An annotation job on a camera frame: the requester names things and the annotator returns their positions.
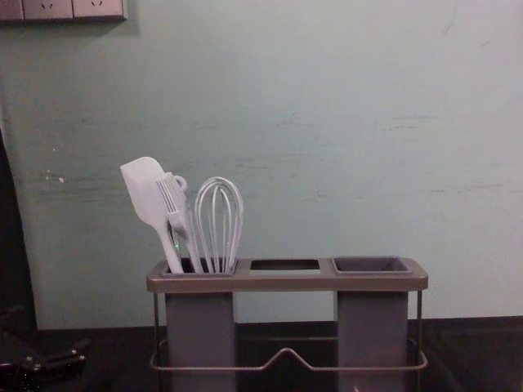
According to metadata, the white wall socket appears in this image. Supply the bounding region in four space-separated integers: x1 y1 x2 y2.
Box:
72 0 125 20
0 0 25 21
23 0 74 20

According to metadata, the black curved panel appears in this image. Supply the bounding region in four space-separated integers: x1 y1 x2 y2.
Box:
0 129 38 330

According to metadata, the grey plastic rack bin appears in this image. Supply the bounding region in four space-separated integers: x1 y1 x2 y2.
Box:
162 256 239 369
331 255 415 369

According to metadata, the bronze metal utensil rack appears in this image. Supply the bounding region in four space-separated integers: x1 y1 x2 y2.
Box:
146 256 430 375

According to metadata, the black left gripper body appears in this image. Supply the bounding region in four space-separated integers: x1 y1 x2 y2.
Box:
0 326 47 392

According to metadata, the white silicone spatula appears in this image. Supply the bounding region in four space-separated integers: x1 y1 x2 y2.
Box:
119 155 186 274

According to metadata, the white whisk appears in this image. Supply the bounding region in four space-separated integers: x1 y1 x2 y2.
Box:
194 176 245 274

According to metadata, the black table cloth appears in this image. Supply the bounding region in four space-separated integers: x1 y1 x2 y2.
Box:
0 317 523 392

